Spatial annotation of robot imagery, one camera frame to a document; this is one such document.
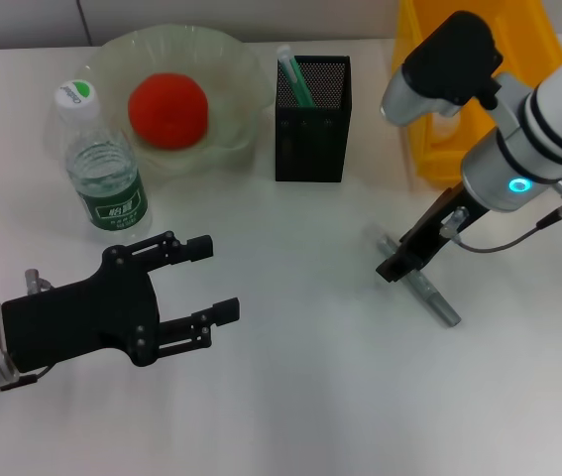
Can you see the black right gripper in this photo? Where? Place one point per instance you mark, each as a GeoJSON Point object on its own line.
{"type": "Point", "coordinates": [439, 228]}

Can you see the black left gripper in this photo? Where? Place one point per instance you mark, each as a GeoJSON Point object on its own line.
{"type": "Point", "coordinates": [77, 317]}

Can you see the grey marker pen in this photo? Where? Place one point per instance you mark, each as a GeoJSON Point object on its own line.
{"type": "Point", "coordinates": [439, 302]}

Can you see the clear green-labelled water bottle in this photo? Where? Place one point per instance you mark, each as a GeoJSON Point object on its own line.
{"type": "Point", "coordinates": [107, 183]}

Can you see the white paper ball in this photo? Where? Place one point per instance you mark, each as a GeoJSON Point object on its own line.
{"type": "Point", "coordinates": [446, 130]}

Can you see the orange fruit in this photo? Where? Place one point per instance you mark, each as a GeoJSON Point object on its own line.
{"type": "Point", "coordinates": [169, 111]}

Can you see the green utility knife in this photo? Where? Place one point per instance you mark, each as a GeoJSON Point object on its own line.
{"type": "Point", "coordinates": [296, 79]}

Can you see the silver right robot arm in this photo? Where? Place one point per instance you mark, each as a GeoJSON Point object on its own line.
{"type": "Point", "coordinates": [523, 144]}

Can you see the black mesh pen holder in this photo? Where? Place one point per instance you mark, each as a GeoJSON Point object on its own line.
{"type": "Point", "coordinates": [310, 144]}

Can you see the green glass fruit plate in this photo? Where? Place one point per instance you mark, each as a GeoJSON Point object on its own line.
{"type": "Point", "coordinates": [231, 99]}

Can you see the yellow plastic bin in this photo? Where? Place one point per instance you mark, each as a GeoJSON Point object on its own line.
{"type": "Point", "coordinates": [518, 39]}

